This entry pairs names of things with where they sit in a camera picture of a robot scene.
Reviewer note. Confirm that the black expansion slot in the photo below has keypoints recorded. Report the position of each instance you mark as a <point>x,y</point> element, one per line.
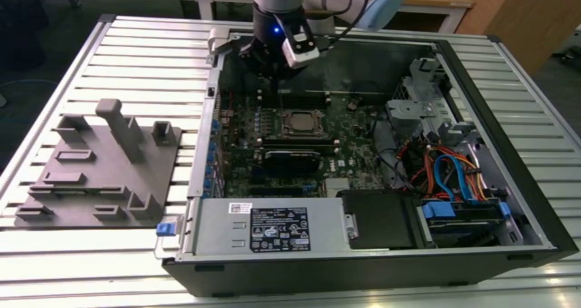
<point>277,191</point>

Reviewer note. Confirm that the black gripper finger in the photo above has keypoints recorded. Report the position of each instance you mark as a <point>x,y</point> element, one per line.
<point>277,90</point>

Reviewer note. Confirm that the black power supply label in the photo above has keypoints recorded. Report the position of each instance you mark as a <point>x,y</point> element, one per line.
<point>279,230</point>

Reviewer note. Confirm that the black plastic shroud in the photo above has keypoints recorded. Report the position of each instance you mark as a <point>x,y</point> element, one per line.
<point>381,219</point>

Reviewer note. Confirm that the black PC case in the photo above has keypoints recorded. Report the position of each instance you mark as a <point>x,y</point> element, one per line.
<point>318,274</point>

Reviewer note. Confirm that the green motherboard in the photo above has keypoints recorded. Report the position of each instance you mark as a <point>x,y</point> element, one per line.
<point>358,158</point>

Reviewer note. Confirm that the grey parts rack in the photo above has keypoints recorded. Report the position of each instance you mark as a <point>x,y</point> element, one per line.
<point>114,185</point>

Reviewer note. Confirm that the silver CPU plate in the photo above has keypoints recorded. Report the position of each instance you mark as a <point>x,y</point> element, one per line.
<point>304,121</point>

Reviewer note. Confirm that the silver power supply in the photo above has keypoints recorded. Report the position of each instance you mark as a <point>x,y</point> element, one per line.
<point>218,230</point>

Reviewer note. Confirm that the hard disk in blue carrier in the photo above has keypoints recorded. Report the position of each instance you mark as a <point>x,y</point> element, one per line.
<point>438,210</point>

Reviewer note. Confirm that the metal drive cage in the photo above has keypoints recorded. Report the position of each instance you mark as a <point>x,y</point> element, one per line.
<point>404,116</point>

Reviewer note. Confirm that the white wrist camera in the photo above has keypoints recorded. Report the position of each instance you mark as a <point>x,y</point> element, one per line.
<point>302,54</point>

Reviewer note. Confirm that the white barcode sticker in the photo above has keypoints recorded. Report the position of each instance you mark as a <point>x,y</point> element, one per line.
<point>239,207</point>

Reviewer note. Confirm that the blue case latch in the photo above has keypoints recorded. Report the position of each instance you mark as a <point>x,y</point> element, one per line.
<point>165,230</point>

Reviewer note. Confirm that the chair base with casters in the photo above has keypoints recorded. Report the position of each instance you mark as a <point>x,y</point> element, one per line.
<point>573,54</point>

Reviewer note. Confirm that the grey case latch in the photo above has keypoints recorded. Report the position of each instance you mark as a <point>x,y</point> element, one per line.
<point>217,37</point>

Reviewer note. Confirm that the CPU socket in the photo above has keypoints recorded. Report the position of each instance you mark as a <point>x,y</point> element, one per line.
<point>285,133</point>

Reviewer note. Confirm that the wooden cabinet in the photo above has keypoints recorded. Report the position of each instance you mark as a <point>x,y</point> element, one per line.
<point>536,15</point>

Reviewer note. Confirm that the black graphics card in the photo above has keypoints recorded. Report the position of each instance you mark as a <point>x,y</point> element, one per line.
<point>290,160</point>

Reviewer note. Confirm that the silver chipset heatsink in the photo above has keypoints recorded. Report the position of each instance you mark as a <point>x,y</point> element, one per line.
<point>338,184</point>

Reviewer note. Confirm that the black RAM slot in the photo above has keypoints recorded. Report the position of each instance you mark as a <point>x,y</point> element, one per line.
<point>304,103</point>
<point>304,98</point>

